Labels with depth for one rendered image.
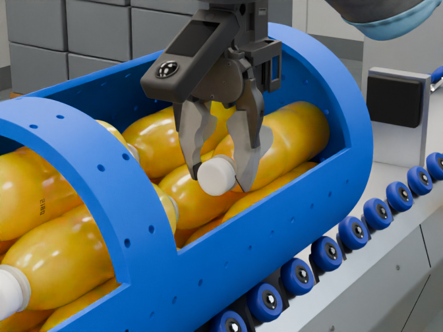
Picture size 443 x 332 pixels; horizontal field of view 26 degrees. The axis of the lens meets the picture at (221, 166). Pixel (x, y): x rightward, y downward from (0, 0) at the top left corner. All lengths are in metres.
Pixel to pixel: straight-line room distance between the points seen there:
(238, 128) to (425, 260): 0.55
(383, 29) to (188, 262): 0.27
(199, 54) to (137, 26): 3.41
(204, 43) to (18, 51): 3.98
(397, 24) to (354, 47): 5.20
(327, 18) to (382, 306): 4.90
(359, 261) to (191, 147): 0.35
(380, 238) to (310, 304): 0.21
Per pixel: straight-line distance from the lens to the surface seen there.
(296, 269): 1.13
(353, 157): 1.11
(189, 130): 1.01
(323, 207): 1.07
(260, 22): 1.01
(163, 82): 0.91
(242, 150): 0.98
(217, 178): 1.01
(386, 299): 1.33
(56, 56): 4.71
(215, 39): 0.94
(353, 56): 6.07
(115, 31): 4.42
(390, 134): 1.60
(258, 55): 0.98
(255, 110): 0.96
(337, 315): 1.22
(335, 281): 1.21
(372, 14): 0.87
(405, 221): 1.40
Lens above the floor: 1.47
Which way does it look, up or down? 20 degrees down
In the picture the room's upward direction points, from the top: straight up
